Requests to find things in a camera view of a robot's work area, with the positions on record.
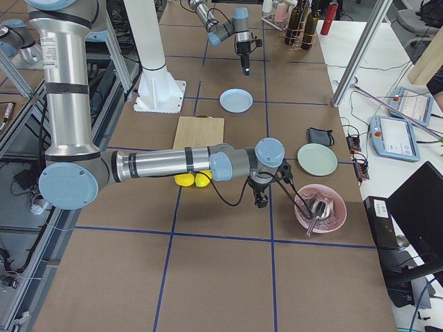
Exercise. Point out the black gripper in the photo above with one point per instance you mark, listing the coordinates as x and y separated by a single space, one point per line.
257 186
242 48

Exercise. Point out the light blue plate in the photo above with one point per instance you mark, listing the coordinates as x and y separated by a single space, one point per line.
236 100

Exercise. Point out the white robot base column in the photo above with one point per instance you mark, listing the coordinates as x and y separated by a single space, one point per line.
158 91

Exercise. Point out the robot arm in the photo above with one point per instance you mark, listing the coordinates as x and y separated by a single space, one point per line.
219 28
76 170

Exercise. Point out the light green plate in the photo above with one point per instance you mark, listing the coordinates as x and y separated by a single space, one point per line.
317 160

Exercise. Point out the dark wine bottle middle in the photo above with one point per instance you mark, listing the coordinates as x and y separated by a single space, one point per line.
293 24

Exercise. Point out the dark wine bottle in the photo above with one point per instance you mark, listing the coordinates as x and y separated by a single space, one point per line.
293 24
310 26

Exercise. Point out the metal scoop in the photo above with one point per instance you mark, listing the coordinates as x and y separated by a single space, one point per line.
322 208

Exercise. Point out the pink plastic cup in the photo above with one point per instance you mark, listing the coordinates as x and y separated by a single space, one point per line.
280 13

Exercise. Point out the yellow lemon right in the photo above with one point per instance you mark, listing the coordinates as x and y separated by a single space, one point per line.
203 178

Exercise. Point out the yellow lemon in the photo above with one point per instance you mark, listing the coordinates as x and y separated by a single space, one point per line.
184 180
203 178

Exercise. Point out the pink bowl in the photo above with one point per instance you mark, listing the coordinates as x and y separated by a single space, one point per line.
330 224

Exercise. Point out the dark wine bottle front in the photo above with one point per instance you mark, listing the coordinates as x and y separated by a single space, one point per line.
310 26

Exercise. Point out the yellow lemon left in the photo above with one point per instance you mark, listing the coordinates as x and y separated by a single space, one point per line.
184 180

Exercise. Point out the bamboo cutting board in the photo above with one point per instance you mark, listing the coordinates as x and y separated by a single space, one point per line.
198 132

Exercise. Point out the grey folded cloth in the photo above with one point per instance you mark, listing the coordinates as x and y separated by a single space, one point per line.
320 136

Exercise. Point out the red thermos bottle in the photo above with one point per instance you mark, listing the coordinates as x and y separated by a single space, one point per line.
329 17

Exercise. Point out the black computer box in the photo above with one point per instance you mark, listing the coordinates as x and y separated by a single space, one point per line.
380 223

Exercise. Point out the teach pendant near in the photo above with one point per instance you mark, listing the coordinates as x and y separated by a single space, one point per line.
393 138

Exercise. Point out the teach pendant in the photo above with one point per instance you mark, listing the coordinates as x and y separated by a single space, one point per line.
413 104
393 138

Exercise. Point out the black monitor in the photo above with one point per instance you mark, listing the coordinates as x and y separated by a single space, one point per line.
416 206

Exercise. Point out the teach pendant far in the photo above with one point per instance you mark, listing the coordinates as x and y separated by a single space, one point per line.
413 104

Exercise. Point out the white wire cup rack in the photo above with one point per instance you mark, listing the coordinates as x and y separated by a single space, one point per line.
268 18

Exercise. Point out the copper wire bottle rack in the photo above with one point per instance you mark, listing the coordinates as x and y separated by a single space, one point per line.
300 36

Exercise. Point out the aluminium frame post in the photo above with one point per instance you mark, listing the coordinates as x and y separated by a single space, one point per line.
370 30

